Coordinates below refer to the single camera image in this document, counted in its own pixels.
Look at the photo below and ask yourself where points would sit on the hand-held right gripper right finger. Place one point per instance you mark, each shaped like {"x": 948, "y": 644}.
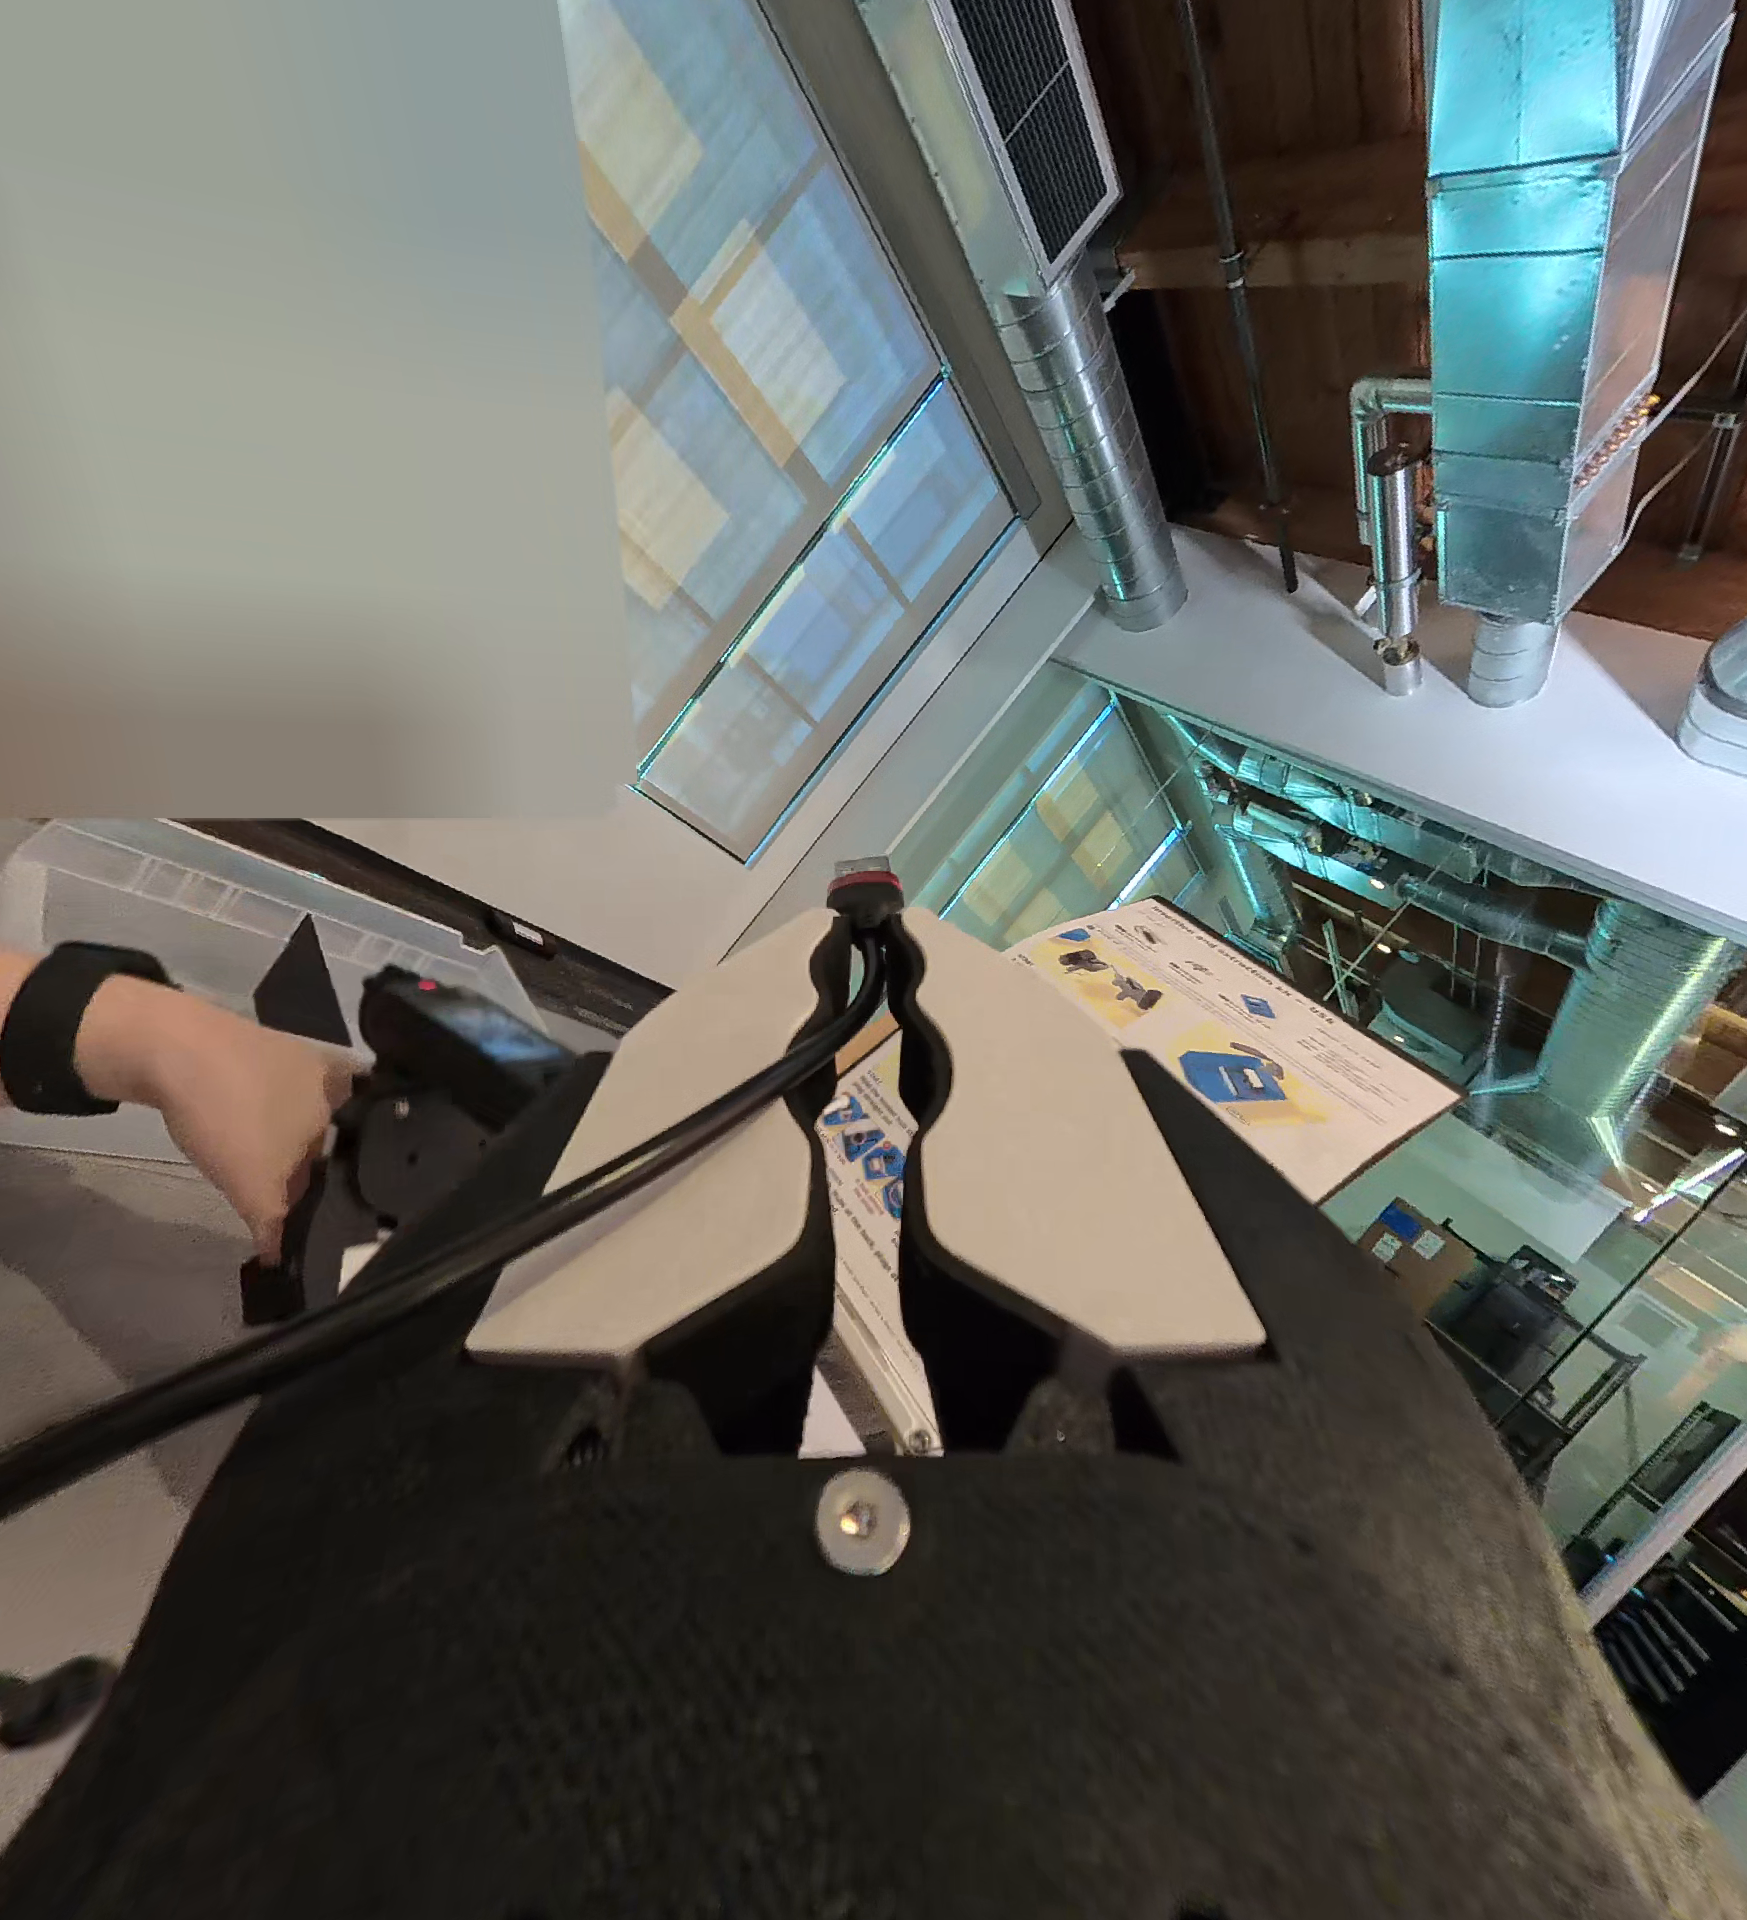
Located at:
{"x": 1068, "y": 1186}

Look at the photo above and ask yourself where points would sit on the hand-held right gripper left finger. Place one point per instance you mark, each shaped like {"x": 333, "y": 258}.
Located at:
{"x": 662, "y": 1170}

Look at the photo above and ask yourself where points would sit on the person's left hand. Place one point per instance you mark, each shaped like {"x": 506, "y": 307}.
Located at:
{"x": 214, "y": 1095}

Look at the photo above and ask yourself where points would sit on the instruction sheet board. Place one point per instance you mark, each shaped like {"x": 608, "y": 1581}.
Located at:
{"x": 1262, "y": 1035}

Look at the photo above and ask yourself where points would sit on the cardboard box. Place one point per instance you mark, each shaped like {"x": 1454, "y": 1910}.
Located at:
{"x": 1413, "y": 1252}

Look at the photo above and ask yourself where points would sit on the clear plastic storage bin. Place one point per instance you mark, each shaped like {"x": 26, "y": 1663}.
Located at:
{"x": 137, "y": 900}

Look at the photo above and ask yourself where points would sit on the black wristwatch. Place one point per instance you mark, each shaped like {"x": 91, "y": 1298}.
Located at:
{"x": 48, "y": 1026}

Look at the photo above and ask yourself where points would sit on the silver metal pipe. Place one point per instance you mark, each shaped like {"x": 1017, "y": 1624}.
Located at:
{"x": 1396, "y": 555}

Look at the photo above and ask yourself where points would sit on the large glass window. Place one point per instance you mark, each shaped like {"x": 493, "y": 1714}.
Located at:
{"x": 784, "y": 449}

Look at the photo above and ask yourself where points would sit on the thin black ceiling pipe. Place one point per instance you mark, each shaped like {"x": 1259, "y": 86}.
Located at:
{"x": 1248, "y": 300}

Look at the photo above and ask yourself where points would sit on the metal ventilation grille unit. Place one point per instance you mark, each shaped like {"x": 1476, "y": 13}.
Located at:
{"x": 1022, "y": 119}

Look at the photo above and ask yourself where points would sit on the round spiral metal duct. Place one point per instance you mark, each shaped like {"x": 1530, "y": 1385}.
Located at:
{"x": 1098, "y": 449}

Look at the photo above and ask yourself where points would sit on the rectangular metal air duct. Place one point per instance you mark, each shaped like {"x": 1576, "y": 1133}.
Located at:
{"x": 1534, "y": 300}

